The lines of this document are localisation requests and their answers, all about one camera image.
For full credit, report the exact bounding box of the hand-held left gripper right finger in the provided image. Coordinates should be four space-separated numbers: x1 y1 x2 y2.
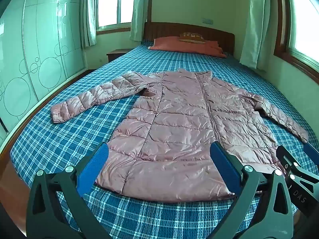
207 142 294 239

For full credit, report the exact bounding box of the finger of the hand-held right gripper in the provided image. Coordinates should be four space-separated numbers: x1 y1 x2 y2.
276 146 299 177
303 142 319 166

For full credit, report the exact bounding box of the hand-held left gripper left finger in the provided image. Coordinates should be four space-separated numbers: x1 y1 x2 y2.
26 142 112 239

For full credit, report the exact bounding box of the pink puffer jacket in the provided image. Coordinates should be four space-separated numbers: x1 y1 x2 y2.
50 69 309 203

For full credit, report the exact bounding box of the bed with blue plaid sheet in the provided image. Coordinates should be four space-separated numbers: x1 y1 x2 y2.
10 41 319 239

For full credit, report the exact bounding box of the wooden nightstand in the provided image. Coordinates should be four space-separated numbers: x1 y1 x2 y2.
106 49 130 63

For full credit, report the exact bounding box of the dark wooden headboard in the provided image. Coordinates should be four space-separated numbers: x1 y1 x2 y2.
143 22 235 59

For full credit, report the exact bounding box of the orange pillow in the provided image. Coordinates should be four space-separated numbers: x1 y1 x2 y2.
148 36 228 58

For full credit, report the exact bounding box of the small brown patterned pillow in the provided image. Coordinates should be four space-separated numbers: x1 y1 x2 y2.
178 31 206 44

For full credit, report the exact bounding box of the pale green curtain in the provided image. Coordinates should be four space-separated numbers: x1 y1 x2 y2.
80 0 97 48
239 0 278 70
130 0 154 41

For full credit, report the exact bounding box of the glass sliding door wardrobe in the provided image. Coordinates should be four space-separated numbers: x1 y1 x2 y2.
0 0 86 150

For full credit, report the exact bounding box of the wooden framed window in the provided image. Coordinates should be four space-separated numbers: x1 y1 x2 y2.
93 0 137 35
274 0 319 85

